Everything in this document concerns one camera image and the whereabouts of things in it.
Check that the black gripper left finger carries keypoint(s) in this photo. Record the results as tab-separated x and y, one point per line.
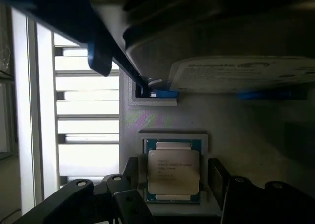
123	199

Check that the CPU with silver lid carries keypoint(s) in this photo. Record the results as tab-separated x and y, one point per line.
172	169

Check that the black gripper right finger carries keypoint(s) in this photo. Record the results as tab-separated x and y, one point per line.
258	204

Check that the hard disk with white label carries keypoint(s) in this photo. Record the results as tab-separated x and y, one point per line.
233	73

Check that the white printed parts rack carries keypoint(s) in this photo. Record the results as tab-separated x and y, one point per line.
221	115

